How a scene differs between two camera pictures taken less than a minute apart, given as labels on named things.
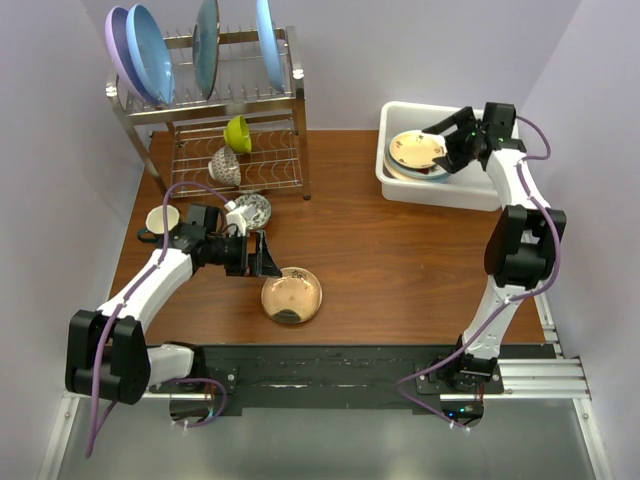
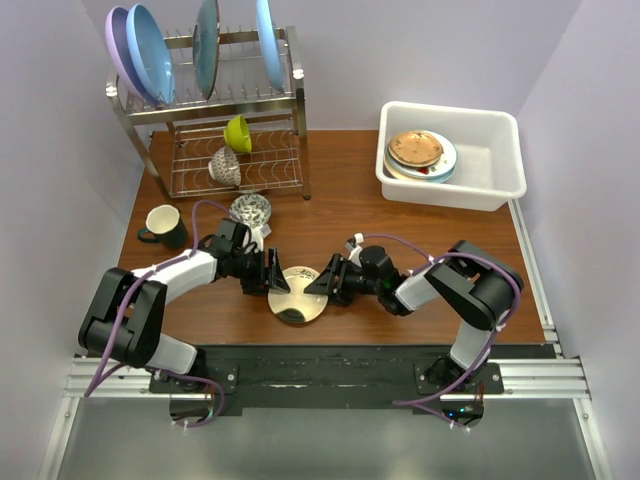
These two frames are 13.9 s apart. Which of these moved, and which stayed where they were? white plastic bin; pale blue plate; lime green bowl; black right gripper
Moved: black right gripper
Stayed: lime green bowl; pale blue plate; white plastic bin
